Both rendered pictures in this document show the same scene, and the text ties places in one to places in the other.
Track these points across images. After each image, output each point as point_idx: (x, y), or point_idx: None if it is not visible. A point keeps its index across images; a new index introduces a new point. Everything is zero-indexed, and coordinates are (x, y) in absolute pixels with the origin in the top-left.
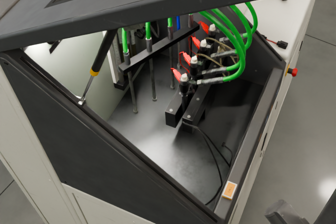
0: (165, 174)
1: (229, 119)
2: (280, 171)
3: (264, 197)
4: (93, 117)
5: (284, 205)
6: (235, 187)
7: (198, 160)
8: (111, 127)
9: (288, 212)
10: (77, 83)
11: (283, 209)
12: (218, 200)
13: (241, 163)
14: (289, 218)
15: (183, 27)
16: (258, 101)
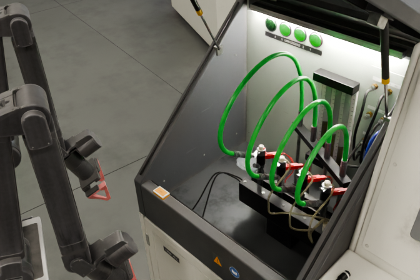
0: (172, 122)
1: (257, 254)
2: None
3: None
4: (206, 57)
5: (89, 133)
6: (160, 195)
7: (220, 214)
8: (202, 72)
9: (82, 134)
10: (277, 88)
11: (86, 131)
12: (159, 185)
13: (182, 210)
14: (79, 135)
15: None
16: (247, 250)
